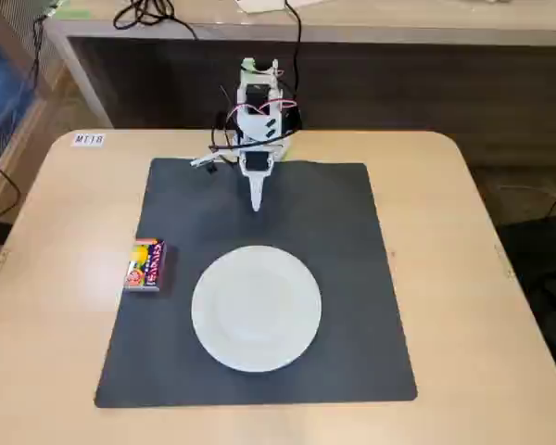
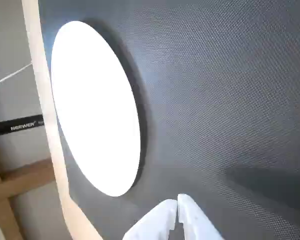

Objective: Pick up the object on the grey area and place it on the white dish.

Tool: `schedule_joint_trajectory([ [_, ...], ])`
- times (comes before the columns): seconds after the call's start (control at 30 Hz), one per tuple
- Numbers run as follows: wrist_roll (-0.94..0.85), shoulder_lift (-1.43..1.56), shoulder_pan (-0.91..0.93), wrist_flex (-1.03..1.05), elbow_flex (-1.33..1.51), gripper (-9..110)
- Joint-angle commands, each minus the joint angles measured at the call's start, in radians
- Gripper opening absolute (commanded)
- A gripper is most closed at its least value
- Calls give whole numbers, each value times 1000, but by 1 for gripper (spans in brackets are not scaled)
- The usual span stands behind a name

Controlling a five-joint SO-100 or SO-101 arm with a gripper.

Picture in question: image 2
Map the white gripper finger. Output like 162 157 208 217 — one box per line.
177 193 225 240
123 199 179 240

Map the round white dish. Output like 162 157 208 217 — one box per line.
50 20 142 198

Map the dark grey textured mat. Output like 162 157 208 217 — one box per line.
37 0 300 240

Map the light wooden frame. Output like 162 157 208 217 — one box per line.
0 149 56 240

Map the black Neewer strap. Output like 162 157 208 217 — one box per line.
0 115 45 138

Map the thin white cable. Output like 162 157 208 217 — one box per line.
0 62 33 91

